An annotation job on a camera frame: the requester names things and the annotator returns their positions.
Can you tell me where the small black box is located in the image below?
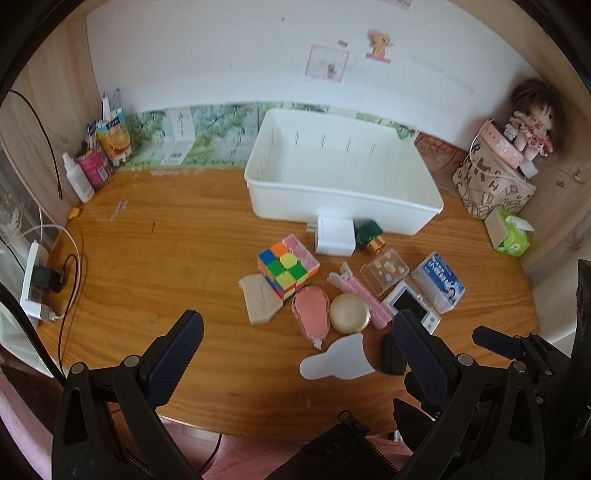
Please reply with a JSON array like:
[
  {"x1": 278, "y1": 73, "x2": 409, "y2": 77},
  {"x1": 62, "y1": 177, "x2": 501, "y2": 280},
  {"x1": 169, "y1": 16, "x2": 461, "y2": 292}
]
[{"x1": 381, "y1": 330, "x2": 408, "y2": 377}]

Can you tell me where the white plastic scoop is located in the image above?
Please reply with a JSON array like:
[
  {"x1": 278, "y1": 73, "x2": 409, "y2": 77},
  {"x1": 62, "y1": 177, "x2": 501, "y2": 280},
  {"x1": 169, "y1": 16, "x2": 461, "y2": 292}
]
[{"x1": 299, "y1": 333, "x2": 377, "y2": 381}]

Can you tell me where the black zipped jacket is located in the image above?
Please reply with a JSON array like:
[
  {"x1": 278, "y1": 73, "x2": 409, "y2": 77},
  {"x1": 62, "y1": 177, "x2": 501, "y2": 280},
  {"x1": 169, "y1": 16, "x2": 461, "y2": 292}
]
[{"x1": 270, "y1": 406, "x2": 416, "y2": 480}]

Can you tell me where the white power strip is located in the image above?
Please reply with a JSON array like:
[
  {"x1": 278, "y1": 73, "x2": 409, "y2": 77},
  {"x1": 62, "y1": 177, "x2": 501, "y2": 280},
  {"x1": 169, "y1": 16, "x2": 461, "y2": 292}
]
[{"x1": 19, "y1": 242, "x2": 51, "y2": 319}]

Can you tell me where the green bottle with gold cap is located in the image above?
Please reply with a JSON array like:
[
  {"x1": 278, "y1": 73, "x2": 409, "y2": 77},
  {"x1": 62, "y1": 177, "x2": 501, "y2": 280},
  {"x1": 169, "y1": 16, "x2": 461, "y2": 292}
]
[{"x1": 355, "y1": 220, "x2": 387, "y2": 256}]

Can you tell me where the green tissue pack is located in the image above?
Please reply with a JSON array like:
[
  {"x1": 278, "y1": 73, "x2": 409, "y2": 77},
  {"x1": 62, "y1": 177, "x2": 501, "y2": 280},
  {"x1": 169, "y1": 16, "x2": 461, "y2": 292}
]
[{"x1": 484, "y1": 207, "x2": 535, "y2": 258}]

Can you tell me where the white plastic storage bin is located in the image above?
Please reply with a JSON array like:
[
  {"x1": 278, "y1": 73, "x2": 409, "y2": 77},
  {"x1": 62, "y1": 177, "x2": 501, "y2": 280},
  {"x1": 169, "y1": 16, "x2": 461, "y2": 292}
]
[{"x1": 244, "y1": 108, "x2": 445, "y2": 236}]

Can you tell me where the rag doll with brown hair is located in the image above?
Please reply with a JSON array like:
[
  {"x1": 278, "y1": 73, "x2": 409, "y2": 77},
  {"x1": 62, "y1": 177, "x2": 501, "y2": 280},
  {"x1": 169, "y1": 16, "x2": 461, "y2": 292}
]
[{"x1": 503, "y1": 78, "x2": 566, "y2": 162}]

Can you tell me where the cartoon figure wall sticker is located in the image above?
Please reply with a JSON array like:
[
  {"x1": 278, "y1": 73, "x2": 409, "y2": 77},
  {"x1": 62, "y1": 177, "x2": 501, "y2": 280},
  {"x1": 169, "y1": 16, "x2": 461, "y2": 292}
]
[{"x1": 366, "y1": 30, "x2": 395, "y2": 63}]

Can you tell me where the white box with barcode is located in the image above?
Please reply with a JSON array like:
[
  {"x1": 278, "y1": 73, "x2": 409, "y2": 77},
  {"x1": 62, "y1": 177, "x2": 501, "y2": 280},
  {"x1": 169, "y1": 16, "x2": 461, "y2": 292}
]
[{"x1": 161, "y1": 107, "x2": 197, "y2": 166}]

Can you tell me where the pink can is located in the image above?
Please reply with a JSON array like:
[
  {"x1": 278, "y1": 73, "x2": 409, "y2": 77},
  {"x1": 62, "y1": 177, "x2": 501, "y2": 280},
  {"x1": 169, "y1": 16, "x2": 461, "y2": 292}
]
[{"x1": 75, "y1": 145, "x2": 114, "y2": 189}]

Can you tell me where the orange drink pouch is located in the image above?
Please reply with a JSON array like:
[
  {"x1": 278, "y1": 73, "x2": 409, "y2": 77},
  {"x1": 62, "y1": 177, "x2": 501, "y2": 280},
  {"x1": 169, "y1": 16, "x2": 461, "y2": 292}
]
[{"x1": 95, "y1": 105, "x2": 134, "y2": 167}]

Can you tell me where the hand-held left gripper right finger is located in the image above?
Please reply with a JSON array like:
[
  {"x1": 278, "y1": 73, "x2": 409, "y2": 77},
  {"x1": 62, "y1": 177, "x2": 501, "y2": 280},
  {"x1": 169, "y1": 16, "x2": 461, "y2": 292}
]
[{"x1": 392, "y1": 309, "x2": 548, "y2": 480}]

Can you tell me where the white lace curtain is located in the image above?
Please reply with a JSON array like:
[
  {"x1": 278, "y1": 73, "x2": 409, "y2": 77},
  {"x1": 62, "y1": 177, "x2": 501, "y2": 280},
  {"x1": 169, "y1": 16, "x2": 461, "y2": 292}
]
[{"x1": 0, "y1": 152, "x2": 42, "y2": 259}]

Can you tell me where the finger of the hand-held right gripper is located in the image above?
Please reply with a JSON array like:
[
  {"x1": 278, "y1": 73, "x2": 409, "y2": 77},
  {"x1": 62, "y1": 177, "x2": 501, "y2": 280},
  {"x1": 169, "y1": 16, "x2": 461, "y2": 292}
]
[{"x1": 472, "y1": 325, "x2": 529, "y2": 357}]

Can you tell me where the clear small plastic box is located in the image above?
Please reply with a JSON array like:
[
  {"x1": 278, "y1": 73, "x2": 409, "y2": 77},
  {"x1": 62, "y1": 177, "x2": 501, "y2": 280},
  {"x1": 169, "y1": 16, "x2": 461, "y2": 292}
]
[{"x1": 360, "y1": 248, "x2": 411, "y2": 296}]

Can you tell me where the beige patterned bag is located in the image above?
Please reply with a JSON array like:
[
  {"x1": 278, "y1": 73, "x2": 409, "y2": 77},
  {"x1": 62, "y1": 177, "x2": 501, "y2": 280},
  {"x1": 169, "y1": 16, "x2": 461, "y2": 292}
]
[{"x1": 451, "y1": 119, "x2": 539, "y2": 220}]

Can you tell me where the green printed backsplash paper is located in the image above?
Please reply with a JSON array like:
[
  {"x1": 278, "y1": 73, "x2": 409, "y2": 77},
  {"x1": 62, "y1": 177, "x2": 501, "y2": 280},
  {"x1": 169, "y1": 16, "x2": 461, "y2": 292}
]
[{"x1": 122, "y1": 102, "x2": 416, "y2": 167}]

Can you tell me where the white cable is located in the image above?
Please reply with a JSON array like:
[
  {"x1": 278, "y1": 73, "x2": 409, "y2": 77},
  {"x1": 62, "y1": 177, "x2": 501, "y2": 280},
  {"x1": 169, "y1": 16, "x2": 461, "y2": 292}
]
[{"x1": 0, "y1": 224, "x2": 86, "y2": 324}]

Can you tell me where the white digital timer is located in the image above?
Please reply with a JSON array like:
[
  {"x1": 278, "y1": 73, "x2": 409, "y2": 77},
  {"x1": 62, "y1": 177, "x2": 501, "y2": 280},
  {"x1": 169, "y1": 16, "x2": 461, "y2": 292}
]
[{"x1": 382, "y1": 279, "x2": 443, "y2": 335}]

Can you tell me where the round gold compact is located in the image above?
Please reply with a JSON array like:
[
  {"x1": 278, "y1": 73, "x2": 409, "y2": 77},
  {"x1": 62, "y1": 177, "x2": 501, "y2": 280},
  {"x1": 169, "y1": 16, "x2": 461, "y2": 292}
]
[{"x1": 329, "y1": 293, "x2": 371, "y2": 334}]

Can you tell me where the white charger adapter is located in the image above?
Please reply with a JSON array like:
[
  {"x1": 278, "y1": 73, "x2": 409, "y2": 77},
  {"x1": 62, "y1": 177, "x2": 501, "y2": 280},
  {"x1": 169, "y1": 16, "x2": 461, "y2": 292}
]
[{"x1": 305, "y1": 216, "x2": 356, "y2": 257}]

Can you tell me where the colourful puzzle cube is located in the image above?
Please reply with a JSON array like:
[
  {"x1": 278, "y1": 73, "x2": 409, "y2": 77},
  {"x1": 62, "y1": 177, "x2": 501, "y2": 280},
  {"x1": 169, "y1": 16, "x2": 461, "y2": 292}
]
[{"x1": 257, "y1": 234, "x2": 321, "y2": 300}]

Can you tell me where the black plug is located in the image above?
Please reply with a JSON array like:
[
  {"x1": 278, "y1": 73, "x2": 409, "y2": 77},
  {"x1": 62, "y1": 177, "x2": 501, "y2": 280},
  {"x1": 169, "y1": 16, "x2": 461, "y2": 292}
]
[{"x1": 31, "y1": 264, "x2": 65, "y2": 292}]

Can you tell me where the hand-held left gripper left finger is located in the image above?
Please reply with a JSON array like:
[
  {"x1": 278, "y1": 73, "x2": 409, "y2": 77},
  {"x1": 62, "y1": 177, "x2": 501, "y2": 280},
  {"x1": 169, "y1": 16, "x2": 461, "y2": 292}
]
[{"x1": 52, "y1": 309, "x2": 206, "y2": 480}]

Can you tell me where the thin dark wall cable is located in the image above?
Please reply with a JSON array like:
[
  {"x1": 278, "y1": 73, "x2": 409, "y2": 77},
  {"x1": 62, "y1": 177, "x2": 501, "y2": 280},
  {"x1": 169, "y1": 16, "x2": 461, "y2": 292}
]
[{"x1": 9, "y1": 90, "x2": 65, "y2": 200}]

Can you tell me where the pink square wall sticker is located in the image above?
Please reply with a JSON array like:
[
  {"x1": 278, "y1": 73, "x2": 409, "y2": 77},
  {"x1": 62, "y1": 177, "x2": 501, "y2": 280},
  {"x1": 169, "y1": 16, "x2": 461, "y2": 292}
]
[{"x1": 304, "y1": 44, "x2": 350, "y2": 84}]

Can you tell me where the pink oval pouch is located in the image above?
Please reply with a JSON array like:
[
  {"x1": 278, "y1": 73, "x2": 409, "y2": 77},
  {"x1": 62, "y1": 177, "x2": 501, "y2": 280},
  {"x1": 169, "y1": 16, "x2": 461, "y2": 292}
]
[{"x1": 291, "y1": 286, "x2": 331, "y2": 349}]

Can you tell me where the pink cloth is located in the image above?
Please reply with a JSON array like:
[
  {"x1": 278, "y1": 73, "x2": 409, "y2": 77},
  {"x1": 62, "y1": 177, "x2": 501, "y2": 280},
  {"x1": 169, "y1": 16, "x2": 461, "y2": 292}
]
[{"x1": 0, "y1": 360, "x2": 54, "y2": 480}]

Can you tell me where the beige folding plastic case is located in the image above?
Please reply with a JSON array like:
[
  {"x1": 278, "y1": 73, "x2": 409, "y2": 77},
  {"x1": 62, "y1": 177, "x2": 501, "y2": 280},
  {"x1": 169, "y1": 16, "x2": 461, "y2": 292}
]
[{"x1": 239, "y1": 273, "x2": 283, "y2": 327}]

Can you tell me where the red patterned board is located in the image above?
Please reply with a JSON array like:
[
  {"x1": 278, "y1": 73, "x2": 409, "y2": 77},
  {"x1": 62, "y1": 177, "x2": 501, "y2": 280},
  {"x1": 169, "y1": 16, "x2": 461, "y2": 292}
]
[{"x1": 413, "y1": 131, "x2": 469, "y2": 195}]

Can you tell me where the clear box with blue label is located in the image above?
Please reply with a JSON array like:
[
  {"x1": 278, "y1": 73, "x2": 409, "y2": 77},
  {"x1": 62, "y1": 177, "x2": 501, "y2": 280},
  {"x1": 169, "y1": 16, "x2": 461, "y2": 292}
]
[{"x1": 410, "y1": 250, "x2": 466, "y2": 315}]

